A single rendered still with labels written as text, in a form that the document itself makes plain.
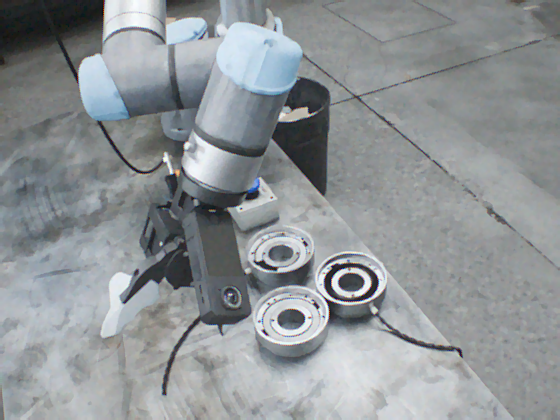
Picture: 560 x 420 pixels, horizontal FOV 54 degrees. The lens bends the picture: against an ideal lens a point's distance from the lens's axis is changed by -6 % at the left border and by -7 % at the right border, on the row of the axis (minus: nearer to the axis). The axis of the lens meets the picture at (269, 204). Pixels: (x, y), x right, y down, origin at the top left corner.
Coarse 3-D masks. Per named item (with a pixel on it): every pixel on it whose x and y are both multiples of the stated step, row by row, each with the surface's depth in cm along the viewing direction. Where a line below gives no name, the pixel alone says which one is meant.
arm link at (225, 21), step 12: (228, 0) 102; (240, 0) 101; (252, 0) 102; (264, 0) 105; (228, 12) 105; (240, 12) 104; (252, 12) 104; (264, 12) 108; (216, 24) 117; (228, 24) 108; (264, 24) 110; (276, 24) 114; (216, 36) 114
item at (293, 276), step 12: (276, 228) 95; (288, 228) 94; (300, 228) 94; (252, 240) 93; (264, 240) 94; (300, 240) 93; (312, 240) 91; (252, 252) 92; (264, 252) 92; (276, 252) 94; (288, 252) 94; (312, 252) 89; (252, 264) 89; (276, 264) 90; (288, 264) 89; (312, 264) 90; (264, 276) 88; (276, 276) 87; (288, 276) 87; (300, 276) 88
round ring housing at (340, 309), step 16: (336, 256) 88; (352, 256) 89; (368, 256) 87; (320, 272) 87; (352, 272) 87; (384, 272) 85; (320, 288) 84; (336, 288) 85; (384, 288) 82; (336, 304) 81; (352, 304) 81; (368, 304) 81
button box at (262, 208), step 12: (264, 192) 101; (252, 204) 99; (264, 204) 99; (276, 204) 100; (240, 216) 98; (252, 216) 99; (264, 216) 100; (276, 216) 102; (240, 228) 101; (252, 228) 101
